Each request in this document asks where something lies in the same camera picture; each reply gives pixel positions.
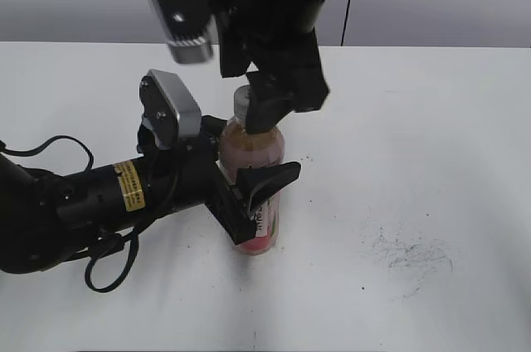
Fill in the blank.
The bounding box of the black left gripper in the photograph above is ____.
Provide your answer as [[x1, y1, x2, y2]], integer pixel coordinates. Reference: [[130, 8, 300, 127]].
[[136, 115, 301, 245]]

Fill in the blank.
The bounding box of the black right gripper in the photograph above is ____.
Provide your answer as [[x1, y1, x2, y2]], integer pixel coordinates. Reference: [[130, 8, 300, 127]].
[[208, 0, 329, 134]]

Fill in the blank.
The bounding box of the oolong tea bottle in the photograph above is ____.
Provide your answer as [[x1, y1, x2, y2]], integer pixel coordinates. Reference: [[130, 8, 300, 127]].
[[217, 85, 286, 255]]

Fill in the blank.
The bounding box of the grey bottle cap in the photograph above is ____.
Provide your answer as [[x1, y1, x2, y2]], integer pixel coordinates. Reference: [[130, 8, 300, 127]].
[[233, 85, 251, 121]]

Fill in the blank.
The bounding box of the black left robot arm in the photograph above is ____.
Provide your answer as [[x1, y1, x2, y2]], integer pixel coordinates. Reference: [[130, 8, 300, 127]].
[[1, 116, 300, 274]]

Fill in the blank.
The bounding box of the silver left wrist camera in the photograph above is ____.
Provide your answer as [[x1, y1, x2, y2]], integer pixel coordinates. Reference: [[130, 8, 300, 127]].
[[139, 69, 202, 150]]

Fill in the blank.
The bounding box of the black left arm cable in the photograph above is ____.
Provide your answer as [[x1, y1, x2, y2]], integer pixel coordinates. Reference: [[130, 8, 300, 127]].
[[0, 134, 139, 292]]

